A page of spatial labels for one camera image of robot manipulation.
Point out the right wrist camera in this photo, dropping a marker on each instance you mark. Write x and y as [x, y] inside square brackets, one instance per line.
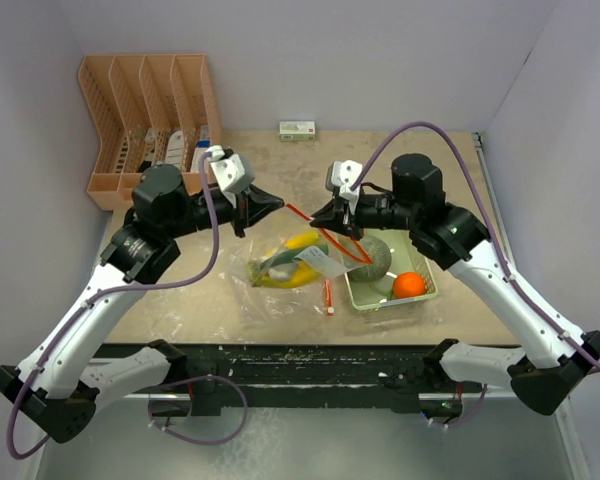
[340, 180]

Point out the green cucumber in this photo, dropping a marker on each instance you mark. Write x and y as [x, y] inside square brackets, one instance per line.
[287, 257]

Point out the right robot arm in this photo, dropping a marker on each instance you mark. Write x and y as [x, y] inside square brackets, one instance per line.
[553, 355]

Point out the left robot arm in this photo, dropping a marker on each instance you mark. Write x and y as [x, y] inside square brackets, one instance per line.
[55, 386]

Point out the black table edge rail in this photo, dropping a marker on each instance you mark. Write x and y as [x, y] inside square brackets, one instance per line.
[208, 378]

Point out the white blue box organizer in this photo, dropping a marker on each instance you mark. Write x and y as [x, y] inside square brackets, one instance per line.
[203, 142]

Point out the small green white box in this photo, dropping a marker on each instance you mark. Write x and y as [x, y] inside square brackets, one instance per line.
[297, 131]

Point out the orange fruit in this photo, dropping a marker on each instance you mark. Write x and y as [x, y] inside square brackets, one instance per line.
[408, 285]

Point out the white remote in organizer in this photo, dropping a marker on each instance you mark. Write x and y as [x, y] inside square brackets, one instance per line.
[175, 150]

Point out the clear zip bag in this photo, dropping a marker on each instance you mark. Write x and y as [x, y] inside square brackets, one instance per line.
[272, 307]
[344, 254]

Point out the peach desk organizer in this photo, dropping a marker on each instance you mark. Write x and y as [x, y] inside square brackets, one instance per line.
[136, 101]

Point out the pale green plastic basket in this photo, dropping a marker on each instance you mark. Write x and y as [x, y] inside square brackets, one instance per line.
[405, 258]

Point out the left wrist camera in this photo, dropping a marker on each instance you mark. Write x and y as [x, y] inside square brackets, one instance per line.
[233, 173]

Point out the netted green melon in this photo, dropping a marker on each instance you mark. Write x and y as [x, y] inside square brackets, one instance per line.
[381, 259]

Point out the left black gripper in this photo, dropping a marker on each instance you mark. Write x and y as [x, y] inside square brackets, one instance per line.
[248, 207]

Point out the yellow banana bunch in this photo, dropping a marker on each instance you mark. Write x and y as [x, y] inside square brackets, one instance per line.
[309, 239]

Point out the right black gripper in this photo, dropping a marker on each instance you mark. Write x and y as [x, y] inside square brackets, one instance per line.
[337, 214]

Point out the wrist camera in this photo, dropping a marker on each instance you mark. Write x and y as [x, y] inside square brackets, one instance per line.
[340, 180]
[233, 173]

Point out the white garlic bulb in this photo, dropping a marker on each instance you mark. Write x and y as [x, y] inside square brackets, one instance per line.
[280, 274]

